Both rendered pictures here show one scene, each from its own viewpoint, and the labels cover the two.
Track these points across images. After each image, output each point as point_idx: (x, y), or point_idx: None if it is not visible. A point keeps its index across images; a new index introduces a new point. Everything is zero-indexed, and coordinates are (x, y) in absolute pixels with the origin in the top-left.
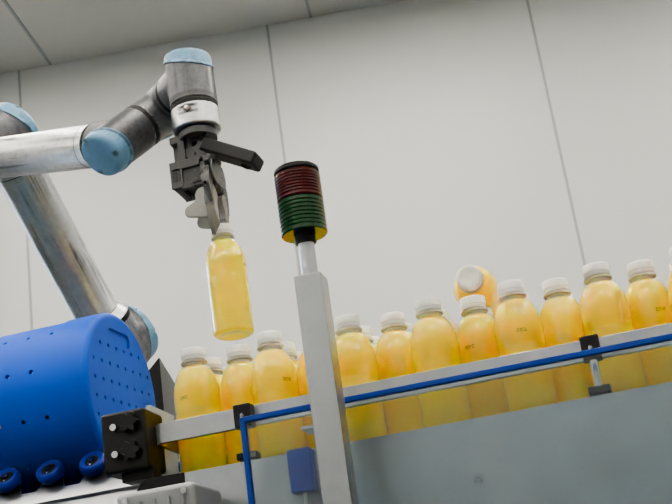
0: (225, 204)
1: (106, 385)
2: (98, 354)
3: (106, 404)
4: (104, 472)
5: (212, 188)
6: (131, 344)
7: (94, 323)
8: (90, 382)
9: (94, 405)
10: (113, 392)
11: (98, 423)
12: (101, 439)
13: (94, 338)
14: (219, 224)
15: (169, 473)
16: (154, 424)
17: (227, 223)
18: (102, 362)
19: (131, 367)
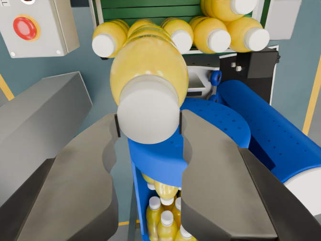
0: (66, 191)
1: (215, 119)
2: (232, 130)
3: (213, 113)
4: (210, 95)
5: (258, 199)
6: (170, 148)
7: (242, 147)
8: (239, 117)
9: (230, 110)
10: (204, 118)
11: (222, 105)
12: (216, 102)
13: (241, 136)
14: (181, 110)
15: (196, 65)
16: (261, 49)
17: (166, 94)
18: (224, 128)
19: (172, 135)
